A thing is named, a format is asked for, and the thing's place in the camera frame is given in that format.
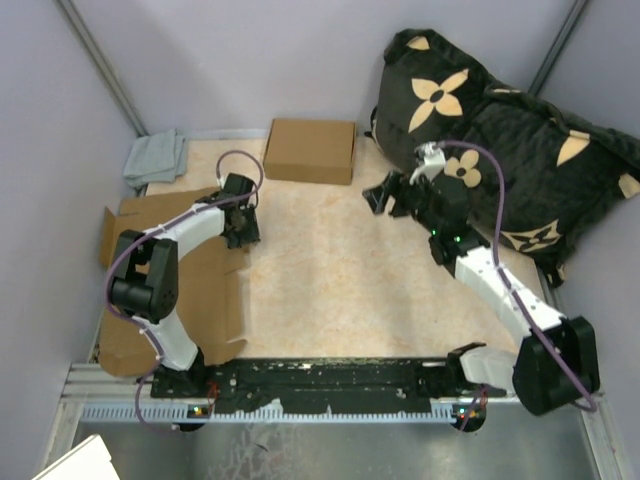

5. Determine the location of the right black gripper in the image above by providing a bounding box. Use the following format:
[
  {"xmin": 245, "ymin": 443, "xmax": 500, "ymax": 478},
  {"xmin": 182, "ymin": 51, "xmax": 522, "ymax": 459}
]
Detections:
[{"xmin": 364, "ymin": 168, "xmax": 442, "ymax": 234}]

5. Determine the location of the brown cardboard box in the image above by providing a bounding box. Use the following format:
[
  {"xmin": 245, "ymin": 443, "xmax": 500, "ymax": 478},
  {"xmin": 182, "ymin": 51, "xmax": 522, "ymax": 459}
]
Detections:
[
  {"xmin": 98, "ymin": 187, "xmax": 248, "ymax": 377},
  {"xmin": 263, "ymin": 118, "xmax": 357, "ymax": 185}
]

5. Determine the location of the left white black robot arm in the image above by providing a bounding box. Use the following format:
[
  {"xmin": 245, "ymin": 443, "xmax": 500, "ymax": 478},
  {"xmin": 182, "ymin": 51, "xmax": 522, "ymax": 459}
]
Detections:
[{"xmin": 105, "ymin": 174, "xmax": 263, "ymax": 397}]

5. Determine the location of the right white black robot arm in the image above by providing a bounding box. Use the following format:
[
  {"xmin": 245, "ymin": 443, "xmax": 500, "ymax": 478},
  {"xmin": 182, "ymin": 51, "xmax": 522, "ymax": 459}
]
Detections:
[{"xmin": 362, "ymin": 171, "xmax": 601, "ymax": 416}]

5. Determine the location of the grey folded cloth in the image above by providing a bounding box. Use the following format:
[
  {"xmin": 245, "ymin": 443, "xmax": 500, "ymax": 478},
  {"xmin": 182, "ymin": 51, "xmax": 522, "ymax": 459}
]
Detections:
[{"xmin": 123, "ymin": 129, "xmax": 188, "ymax": 188}]

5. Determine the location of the black plush flower cushion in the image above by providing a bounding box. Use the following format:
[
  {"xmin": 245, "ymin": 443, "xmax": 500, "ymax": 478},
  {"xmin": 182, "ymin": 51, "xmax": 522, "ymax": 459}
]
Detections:
[{"xmin": 370, "ymin": 29, "xmax": 639, "ymax": 286}]

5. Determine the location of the white board corner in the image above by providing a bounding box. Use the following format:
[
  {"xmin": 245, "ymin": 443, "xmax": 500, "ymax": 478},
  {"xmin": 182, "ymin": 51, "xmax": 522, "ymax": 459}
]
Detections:
[{"xmin": 34, "ymin": 435, "xmax": 120, "ymax": 480}]

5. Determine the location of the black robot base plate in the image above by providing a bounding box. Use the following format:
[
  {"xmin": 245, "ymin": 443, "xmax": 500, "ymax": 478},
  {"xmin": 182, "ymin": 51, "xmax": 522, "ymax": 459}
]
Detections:
[{"xmin": 151, "ymin": 358, "xmax": 480, "ymax": 414}]

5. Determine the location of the right grey corner post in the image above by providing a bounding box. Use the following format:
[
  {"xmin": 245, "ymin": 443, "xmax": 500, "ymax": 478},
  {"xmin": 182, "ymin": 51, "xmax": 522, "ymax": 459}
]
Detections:
[{"xmin": 528, "ymin": 0, "xmax": 591, "ymax": 96}]

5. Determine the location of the grey corner post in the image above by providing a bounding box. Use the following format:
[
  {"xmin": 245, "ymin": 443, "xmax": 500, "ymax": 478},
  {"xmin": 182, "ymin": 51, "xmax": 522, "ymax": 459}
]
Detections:
[
  {"xmin": 53, "ymin": 0, "xmax": 149, "ymax": 137},
  {"xmin": 528, "ymin": 0, "xmax": 591, "ymax": 96}
]

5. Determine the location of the aluminium rail frame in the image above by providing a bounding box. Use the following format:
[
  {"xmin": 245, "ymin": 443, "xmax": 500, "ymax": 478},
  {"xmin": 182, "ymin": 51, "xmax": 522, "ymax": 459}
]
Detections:
[{"xmin": 43, "ymin": 364, "xmax": 635, "ymax": 479}]

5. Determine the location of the left grey corner post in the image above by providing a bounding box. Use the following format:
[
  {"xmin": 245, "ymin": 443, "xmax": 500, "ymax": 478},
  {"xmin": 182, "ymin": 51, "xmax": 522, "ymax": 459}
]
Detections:
[{"xmin": 53, "ymin": 0, "xmax": 149, "ymax": 137}]

